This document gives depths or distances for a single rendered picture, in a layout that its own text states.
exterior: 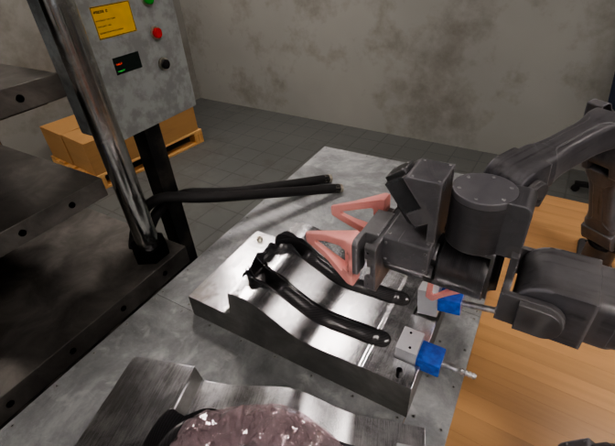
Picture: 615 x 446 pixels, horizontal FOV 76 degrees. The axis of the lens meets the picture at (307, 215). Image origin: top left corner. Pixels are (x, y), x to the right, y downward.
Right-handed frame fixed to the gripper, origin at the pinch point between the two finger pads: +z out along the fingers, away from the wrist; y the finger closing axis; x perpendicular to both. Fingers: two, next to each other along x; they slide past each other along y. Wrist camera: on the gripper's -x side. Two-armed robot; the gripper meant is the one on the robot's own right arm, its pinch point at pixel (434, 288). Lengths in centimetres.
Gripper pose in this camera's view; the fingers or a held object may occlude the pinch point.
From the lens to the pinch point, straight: 79.3
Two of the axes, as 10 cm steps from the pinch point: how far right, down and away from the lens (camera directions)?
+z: -3.4, 7.3, 5.9
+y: -5.0, 3.9, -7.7
